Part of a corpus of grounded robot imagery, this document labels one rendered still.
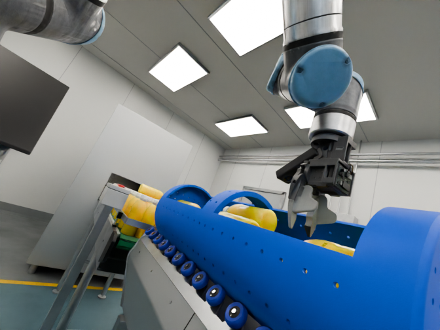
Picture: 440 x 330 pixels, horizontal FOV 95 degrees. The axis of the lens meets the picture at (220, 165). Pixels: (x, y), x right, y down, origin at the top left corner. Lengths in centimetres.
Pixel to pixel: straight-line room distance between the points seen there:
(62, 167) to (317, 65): 491
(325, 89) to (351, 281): 26
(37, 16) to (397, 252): 69
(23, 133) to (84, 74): 479
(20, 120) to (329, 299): 65
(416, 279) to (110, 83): 538
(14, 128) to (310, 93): 58
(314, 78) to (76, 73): 515
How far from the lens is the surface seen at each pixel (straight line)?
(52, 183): 506
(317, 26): 38
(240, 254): 43
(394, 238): 33
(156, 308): 69
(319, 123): 50
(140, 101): 549
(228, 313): 48
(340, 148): 47
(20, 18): 58
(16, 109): 65
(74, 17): 65
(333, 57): 37
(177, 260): 70
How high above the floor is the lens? 111
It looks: 15 degrees up
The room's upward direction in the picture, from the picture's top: 21 degrees clockwise
